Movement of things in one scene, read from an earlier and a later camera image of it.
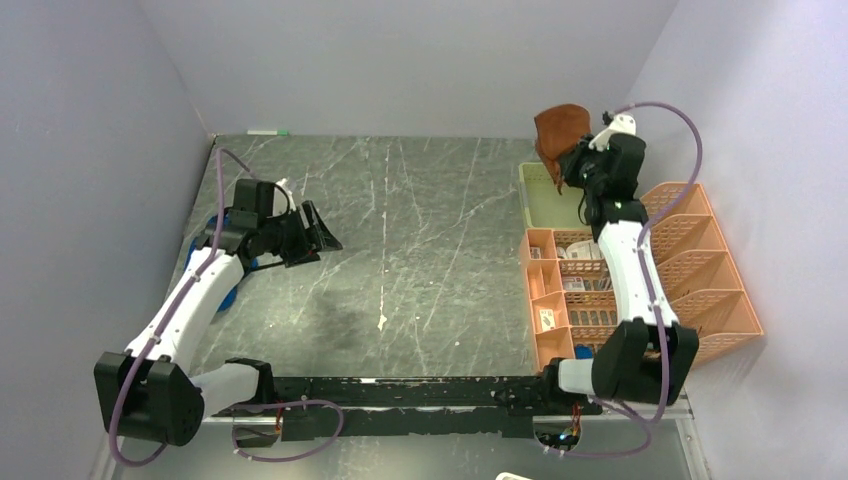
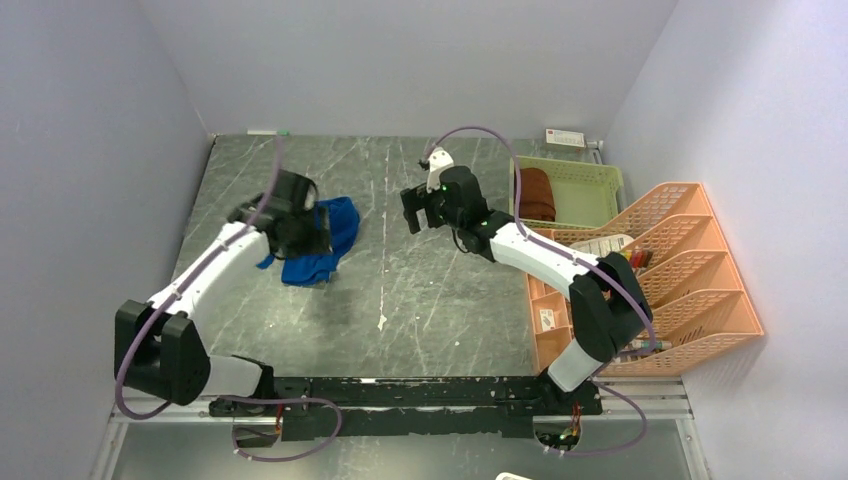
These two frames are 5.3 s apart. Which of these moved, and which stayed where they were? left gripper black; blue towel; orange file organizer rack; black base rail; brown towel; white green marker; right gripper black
Moved: blue towel; right gripper black; brown towel
Stayed: white green marker; black base rail; orange file organizer rack; left gripper black
